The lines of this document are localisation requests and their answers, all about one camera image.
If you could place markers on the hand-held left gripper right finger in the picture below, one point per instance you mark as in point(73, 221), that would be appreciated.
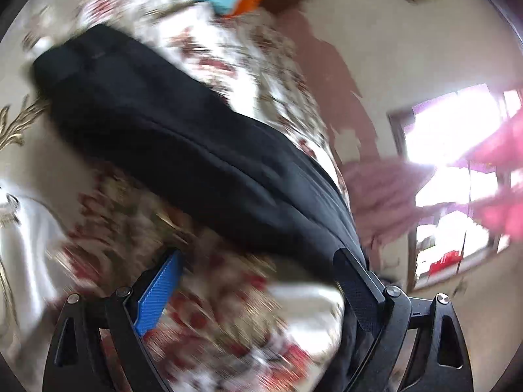
point(359, 294)

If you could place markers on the floral bedspread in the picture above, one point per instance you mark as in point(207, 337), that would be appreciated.
point(245, 69)

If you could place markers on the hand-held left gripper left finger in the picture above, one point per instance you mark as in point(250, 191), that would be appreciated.
point(160, 290)

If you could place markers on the pink curtain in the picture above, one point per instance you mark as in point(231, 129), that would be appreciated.
point(496, 147)
point(380, 196)

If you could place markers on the black pants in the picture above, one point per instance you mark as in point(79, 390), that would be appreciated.
point(184, 139)

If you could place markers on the wooden framed window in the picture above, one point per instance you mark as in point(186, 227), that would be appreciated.
point(441, 139)

